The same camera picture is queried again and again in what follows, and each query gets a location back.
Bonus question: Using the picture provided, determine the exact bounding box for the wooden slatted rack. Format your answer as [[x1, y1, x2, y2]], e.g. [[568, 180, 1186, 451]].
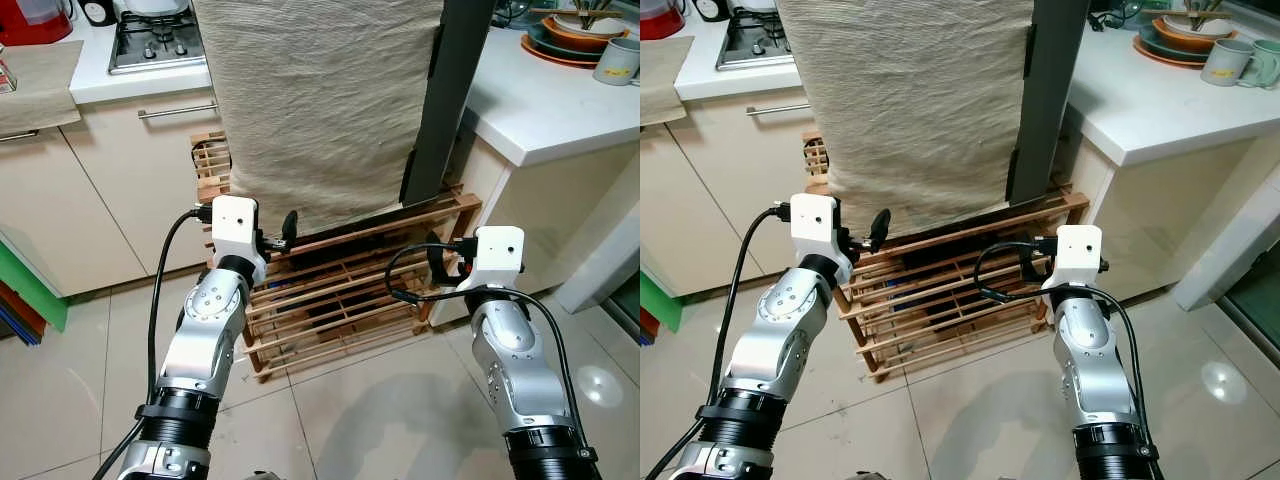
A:
[[190, 130, 483, 382], [800, 130, 1091, 382]]

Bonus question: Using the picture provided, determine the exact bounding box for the large beige linen cloth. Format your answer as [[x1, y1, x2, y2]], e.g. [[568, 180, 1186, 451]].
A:
[[775, 0, 1037, 237], [190, 0, 447, 237]]

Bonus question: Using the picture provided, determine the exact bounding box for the cream kitchen cabinet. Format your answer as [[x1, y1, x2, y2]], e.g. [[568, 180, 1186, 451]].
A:
[[0, 75, 236, 301], [640, 70, 831, 301]]

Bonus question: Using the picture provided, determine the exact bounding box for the white counter island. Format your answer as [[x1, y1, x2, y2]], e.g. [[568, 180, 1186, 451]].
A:
[[1060, 28, 1280, 313], [455, 25, 641, 317]]

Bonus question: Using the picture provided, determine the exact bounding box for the green flat board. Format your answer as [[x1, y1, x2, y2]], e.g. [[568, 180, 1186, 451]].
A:
[[0, 238, 69, 347], [640, 270, 685, 341]]

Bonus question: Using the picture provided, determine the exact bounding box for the steel gas stove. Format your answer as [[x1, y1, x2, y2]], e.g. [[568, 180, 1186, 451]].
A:
[[108, 0, 208, 76], [715, 0, 797, 72]]

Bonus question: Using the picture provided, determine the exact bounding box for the flat orange plate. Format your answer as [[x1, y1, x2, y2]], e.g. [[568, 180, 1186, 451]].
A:
[[1132, 35, 1211, 70], [519, 30, 601, 70]]

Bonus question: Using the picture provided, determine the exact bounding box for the orange bowl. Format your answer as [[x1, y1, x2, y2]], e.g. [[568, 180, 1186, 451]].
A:
[[543, 12, 627, 52], [1152, 15, 1239, 54]]

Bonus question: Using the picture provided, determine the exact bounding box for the grey ceramic mug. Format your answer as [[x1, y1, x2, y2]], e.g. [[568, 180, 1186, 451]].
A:
[[593, 37, 641, 87], [1200, 38, 1257, 89]]

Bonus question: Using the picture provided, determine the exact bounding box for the white bowl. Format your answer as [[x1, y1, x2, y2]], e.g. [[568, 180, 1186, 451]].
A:
[[555, 8, 623, 37], [1165, 8, 1234, 37]]

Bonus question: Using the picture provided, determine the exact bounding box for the light green mug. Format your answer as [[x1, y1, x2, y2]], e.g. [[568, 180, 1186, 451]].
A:
[[1240, 54, 1280, 92]]

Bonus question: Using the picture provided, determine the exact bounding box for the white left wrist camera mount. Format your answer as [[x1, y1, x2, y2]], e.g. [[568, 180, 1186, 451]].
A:
[[210, 196, 269, 286], [790, 193, 854, 286]]

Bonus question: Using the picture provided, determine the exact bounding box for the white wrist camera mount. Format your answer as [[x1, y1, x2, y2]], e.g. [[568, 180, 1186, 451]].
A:
[[790, 193, 854, 286], [210, 196, 269, 286], [470, 226, 527, 293], [1040, 225, 1105, 293]]

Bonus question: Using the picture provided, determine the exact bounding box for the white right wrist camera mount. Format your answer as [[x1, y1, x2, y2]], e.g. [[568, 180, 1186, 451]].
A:
[[1040, 225, 1105, 293], [470, 226, 527, 293]]

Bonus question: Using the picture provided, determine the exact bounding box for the white sliding door frame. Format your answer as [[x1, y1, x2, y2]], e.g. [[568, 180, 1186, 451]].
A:
[[1172, 160, 1280, 312], [555, 205, 641, 317]]

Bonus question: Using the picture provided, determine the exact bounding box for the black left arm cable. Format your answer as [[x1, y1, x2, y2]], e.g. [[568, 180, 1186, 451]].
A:
[[95, 207, 213, 480], [648, 205, 796, 480]]

